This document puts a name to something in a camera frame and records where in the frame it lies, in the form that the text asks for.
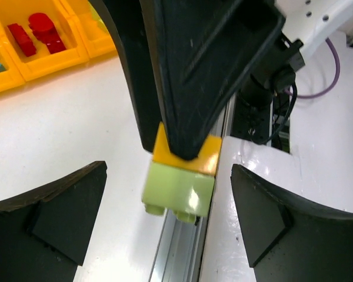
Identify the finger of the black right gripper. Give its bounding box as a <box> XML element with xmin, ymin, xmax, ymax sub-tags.
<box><xmin>89</xmin><ymin>0</ymin><xmax>161</xmax><ymax>152</ymax></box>
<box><xmin>141</xmin><ymin>1</ymin><xmax>285</xmax><ymax>160</ymax></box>

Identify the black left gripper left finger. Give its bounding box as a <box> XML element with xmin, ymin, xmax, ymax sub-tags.
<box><xmin>0</xmin><ymin>161</ymin><xmax>107</xmax><ymax>281</ymax></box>

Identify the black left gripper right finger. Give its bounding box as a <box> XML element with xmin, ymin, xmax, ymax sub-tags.
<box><xmin>231</xmin><ymin>164</ymin><xmax>353</xmax><ymax>281</ymax></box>

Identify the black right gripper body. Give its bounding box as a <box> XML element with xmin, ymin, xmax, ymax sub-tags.
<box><xmin>238</xmin><ymin>34</ymin><xmax>305</xmax><ymax>109</ymax></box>

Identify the red flower lego brick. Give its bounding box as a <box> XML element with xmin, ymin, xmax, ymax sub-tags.
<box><xmin>28</xmin><ymin>12</ymin><xmax>66</xmax><ymax>54</ymax></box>

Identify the red rectangular lego brick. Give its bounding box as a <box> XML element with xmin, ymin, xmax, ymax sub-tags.
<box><xmin>7</xmin><ymin>23</ymin><xmax>36</xmax><ymax>57</ymax></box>

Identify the lime blue orange lego stack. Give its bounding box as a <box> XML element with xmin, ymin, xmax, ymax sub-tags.
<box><xmin>141</xmin><ymin>123</ymin><xmax>222</xmax><ymax>224</ymax></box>

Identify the lime green lego brick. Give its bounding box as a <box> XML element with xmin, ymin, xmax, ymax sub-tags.
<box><xmin>89</xmin><ymin>4</ymin><xmax>109</xmax><ymax>33</ymax></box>

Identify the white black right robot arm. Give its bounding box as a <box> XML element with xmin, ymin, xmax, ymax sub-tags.
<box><xmin>92</xmin><ymin>1</ymin><xmax>353</xmax><ymax>160</ymax></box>

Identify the yellow sorting tray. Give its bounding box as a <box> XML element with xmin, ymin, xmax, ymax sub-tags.
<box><xmin>0</xmin><ymin>1</ymin><xmax>117</xmax><ymax>92</ymax></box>

